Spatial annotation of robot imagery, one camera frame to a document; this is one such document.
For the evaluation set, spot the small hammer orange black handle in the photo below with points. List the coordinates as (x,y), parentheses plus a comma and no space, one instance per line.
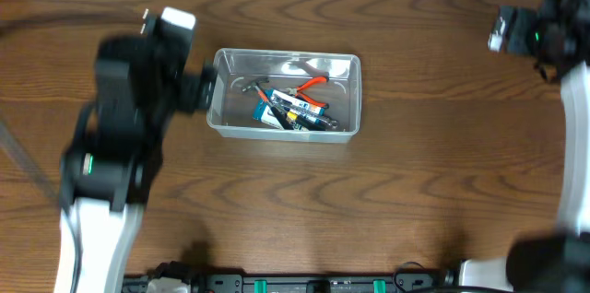
(277,112)

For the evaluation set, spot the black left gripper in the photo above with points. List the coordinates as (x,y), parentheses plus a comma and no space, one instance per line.
(194,93)

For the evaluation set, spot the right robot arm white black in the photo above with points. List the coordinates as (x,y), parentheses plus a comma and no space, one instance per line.
(556,35)

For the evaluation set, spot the blue white screwdriver box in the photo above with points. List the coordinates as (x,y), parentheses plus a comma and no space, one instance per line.
(263,114)

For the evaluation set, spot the black mounting rail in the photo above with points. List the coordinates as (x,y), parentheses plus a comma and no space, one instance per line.
(178,277)

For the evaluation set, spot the clear plastic container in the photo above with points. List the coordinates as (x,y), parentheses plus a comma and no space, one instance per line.
(231,111)

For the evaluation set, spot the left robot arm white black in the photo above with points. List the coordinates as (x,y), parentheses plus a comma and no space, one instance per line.
(115,155)

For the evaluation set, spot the black yellow precision screwdriver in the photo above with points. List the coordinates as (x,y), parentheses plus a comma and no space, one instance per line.
(304,122)

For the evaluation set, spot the silver wrench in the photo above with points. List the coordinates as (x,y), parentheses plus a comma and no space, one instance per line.
(307,113)

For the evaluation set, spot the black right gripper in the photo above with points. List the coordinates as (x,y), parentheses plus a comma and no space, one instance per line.
(519,41)

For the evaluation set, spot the red handled pliers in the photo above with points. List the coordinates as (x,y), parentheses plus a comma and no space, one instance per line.
(298,92)

